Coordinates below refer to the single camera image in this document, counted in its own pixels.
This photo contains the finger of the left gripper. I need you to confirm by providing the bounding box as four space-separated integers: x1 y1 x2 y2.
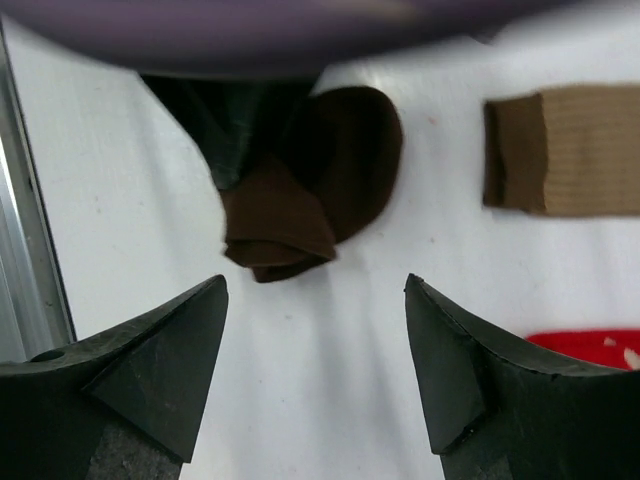
141 75 319 190

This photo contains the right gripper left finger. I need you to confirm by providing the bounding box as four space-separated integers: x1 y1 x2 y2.
1 275 229 479

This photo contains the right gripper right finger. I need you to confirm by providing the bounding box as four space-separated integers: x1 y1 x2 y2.
405 275 639 479

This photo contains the dark brown striped sock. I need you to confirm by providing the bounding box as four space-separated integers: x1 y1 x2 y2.
220 86 403 283

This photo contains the tan ribbed sock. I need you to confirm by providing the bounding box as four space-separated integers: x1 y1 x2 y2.
483 84 639 217

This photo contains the red patterned sock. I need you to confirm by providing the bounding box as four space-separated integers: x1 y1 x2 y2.
527 329 639 371

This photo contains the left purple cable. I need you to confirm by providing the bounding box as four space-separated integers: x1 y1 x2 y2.
0 0 551 84

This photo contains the aluminium front rail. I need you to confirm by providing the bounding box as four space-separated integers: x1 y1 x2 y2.
1 27 76 362

